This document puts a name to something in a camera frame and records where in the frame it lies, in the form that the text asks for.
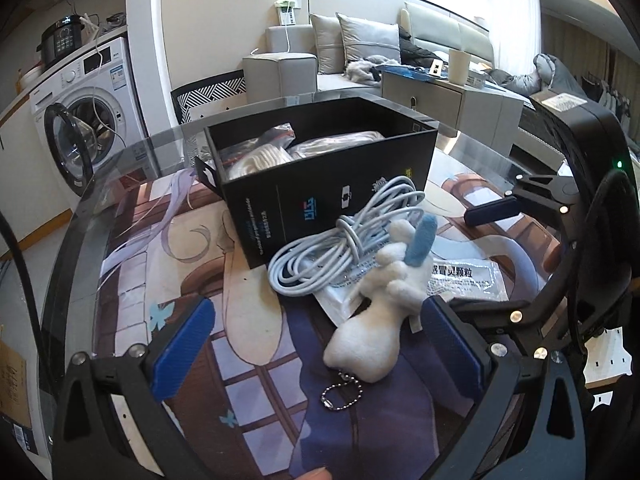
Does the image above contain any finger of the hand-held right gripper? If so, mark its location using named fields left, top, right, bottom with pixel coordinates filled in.
left=450, top=260, right=583, bottom=361
left=464, top=172, right=581, bottom=229

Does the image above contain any dark jacket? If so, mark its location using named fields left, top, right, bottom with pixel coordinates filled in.
left=397, top=25, right=451, bottom=66

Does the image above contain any printed table mat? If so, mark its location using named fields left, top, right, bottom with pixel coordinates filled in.
left=95, top=150, right=561, bottom=480

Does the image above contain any flat blue package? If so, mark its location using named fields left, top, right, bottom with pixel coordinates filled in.
left=387, top=67, right=451, bottom=83

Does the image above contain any black pressure cooker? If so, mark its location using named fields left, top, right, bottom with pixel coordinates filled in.
left=36, top=14, right=85, bottom=68

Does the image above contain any white cup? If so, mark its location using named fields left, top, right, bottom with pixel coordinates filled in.
left=446, top=49, right=472, bottom=85

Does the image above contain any beige pillow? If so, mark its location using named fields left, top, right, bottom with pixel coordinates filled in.
left=309, top=12, right=351, bottom=76

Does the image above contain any patterned back chair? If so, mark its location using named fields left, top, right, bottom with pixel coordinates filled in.
left=170, top=71, right=248, bottom=126

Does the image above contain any clear bag of white cords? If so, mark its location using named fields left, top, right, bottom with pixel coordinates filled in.
left=290, top=130, right=386, bottom=161

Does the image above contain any white plush toy keychain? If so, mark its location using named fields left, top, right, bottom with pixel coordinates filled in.
left=320, top=212, right=440, bottom=411

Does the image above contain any black cardboard box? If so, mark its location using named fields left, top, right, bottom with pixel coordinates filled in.
left=195, top=97, right=440, bottom=270

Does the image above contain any grey stuffed cushion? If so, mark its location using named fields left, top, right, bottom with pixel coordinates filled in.
left=492, top=52, right=591, bottom=101

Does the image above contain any white washing machine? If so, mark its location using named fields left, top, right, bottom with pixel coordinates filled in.
left=29, top=35, right=151, bottom=198

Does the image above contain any white charging cable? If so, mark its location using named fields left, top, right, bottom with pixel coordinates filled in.
left=250, top=25, right=292, bottom=58

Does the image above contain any beige side cabinet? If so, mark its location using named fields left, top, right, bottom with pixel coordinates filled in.
left=381, top=67, right=525, bottom=138

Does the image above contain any flat brown cardboard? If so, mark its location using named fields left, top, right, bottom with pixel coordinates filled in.
left=0, top=340, right=33, bottom=431

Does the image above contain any white bowl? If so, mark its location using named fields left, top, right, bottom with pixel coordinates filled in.
left=17, top=65, right=43, bottom=93

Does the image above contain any grey clothing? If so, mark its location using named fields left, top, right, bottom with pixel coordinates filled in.
left=345, top=57, right=386, bottom=83

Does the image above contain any hanging clothes rack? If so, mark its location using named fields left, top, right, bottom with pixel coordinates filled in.
left=580, top=72, right=640, bottom=121

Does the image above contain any clear medicine packet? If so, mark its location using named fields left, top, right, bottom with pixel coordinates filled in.
left=312, top=255, right=511, bottom=326

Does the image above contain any white floor power strip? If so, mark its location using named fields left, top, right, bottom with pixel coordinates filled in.
left=585, top=327, right=631, bottom=391

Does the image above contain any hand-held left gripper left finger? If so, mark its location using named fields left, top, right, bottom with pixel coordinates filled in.
left=52, top=297, right=217, bottom=480

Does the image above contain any grey pillow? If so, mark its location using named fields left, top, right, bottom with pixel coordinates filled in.
left=336, top=11, right=403, bottom=68

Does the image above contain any grey sofa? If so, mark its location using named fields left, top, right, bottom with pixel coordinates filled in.
left=242, top=0, right=501, bottom=98

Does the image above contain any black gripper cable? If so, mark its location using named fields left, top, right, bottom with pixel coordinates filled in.
left=570, top=170, right=640, bottom=386
left=0, top=210, right=56, bottom=401

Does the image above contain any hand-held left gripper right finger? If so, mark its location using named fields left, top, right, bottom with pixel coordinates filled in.
left=422, top=296, right=598, bottom=480

